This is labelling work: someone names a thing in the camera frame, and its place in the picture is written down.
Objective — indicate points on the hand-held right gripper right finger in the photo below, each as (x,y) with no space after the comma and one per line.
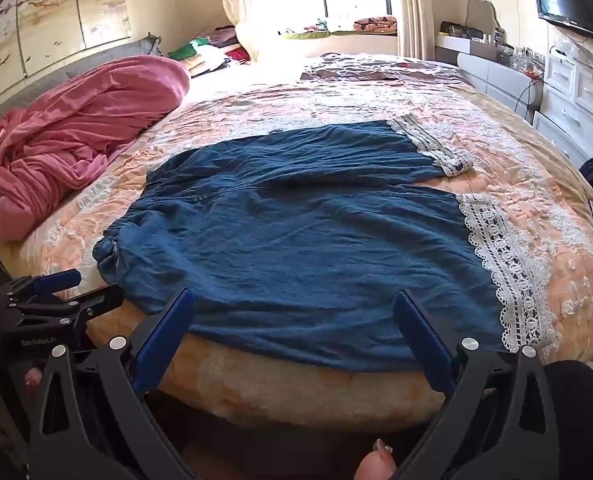
(426,345)

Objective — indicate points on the cream curtain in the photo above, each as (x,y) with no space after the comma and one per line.
(241,5)
(414,5)

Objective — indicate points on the grey desk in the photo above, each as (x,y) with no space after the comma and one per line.
(491,72)

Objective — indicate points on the pile of colourful clothes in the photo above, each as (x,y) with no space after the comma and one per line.
(201,55)

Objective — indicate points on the green windowsill cushion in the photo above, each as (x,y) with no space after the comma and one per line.
(321,35)

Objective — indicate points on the blue pants with lace trim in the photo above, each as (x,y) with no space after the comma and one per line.
(296,240)

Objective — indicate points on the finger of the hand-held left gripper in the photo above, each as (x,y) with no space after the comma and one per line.
(56,280)
(89,302)

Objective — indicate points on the patterned folded blanket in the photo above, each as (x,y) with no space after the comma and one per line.
(376,23)

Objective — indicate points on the peach snowman bedspread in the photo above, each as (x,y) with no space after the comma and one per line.
(536,190)

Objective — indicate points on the pink blanket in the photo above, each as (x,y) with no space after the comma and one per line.
(91,125)

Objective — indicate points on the grey quilted blanket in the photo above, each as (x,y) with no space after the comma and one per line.
(376,67)

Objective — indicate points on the white dresser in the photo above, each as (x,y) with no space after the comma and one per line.
(571,95)

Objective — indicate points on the cloud shaped mirror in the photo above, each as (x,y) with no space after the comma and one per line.
(482,15)

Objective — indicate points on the black box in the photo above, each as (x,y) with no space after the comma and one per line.
(459,30)

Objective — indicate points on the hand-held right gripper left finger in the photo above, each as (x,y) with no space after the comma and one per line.
(164,340)

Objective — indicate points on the person's left hand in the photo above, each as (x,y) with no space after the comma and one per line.
(32,377)

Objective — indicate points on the person's right hand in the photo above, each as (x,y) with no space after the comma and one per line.
(374,462)

